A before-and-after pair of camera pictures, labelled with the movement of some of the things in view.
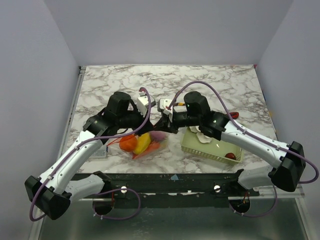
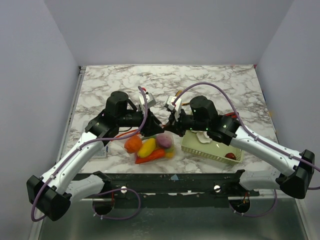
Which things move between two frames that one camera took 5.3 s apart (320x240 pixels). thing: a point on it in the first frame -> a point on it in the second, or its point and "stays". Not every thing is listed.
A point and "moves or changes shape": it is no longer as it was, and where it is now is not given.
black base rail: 177,184 stays
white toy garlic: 201,138 stays
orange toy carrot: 153,147 -> 157,153
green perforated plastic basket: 217,148 stays
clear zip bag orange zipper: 144,145 moves or changes shape
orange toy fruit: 128,143 moves or changes shape
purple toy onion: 156,135 moves or changes shape
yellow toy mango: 143,141 -> 148,146
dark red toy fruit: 231,155 stays
